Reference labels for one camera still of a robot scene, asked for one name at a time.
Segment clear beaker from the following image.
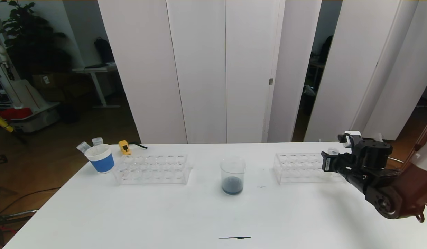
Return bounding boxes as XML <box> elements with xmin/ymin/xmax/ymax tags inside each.
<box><xmin>220</xmin><ymin>156</ymin><xmax>246</xmax><ymax>196</ymax></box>

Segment clear plastic test tube rack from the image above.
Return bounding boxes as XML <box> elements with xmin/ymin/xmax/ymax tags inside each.
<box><xmin>112</xmin><ymin>154</ymin><xmax>193</xmax><ymax>185</ymax></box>
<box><xmin>273</xmin><ymin>152</ymin><xmax>346</xmax><ymax>184</ymax></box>

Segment white folding partition screen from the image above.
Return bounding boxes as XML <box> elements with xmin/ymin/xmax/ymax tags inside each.
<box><xmin>303</xmin><ymin>0</ymin><xmax>427</xmax><ymax>143</ymax></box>
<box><xmin>99</xmin><ymin>0</ymin><xmax>323</xmax><ymax>144</ymax></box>

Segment yellow tape measure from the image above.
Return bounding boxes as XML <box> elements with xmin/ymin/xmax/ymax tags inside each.
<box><xmin>118</xmin><ymin>140</ymin><xmax>148</xmax><ymax>156</ymax></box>

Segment blue and white paper cup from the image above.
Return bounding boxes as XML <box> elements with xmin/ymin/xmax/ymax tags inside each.
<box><xmin>84</xmin><ymin>144</ymin><xmax>115</xmax><ymax>173</ymax></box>

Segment white desk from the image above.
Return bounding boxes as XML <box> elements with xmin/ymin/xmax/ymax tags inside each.
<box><xmin>73</xmin><ymin>64</ymin><xmax>121</xmax><ymax>108</ymax></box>

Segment black backpack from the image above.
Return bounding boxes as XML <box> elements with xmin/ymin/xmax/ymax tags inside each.
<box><xmin>94</xmin><ymin>37</ymin><xmax>115</xmax><ymax>64</ymax></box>

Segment cardboard box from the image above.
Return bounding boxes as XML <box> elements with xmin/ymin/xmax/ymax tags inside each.
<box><xmin>33</xmin><ymin>73</ymin><xmax>63</xmax><ymax>91</ymax></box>

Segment white floor machine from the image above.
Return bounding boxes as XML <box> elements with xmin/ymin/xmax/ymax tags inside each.
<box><xmin>0</xmin><ymin>26</ymin><xmax>61</xmax><ymax>133</ymax></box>

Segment potted green plant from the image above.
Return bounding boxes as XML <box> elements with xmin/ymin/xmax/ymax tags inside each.
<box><xmin>0</xmin><ymin>0</ymin><xmax>74</xmax><ymax>82</ymax></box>

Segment red flat object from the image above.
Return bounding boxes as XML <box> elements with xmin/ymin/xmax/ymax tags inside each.
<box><xmin>0</xmin><ymin>105</ymin><xmax>33</xmax><ymax>120</ymax></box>

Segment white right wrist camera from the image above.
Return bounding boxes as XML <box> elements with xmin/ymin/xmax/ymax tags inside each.
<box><xmin>338</xmin><ymin>131</ymin><xmax>362</xmax><ymax>147</ymax></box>

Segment black floor cable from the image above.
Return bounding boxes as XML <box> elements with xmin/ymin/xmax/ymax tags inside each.
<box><xmin>0</xmin><ymin>187</ymin><xmax>62</xmax><ymax>213</ymax></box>

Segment yellow tool handle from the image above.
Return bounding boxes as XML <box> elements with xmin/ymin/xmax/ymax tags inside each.
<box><xmin>0</xmin><ymin>110</ymin><xmax>15</xmax><ymax>133</ymax></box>

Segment metal chair frame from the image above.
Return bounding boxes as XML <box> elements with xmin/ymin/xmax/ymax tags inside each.
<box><xmin>0</xmin><ymin>187</ymin><xmax>39</xmax><ymax>229</ymax></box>

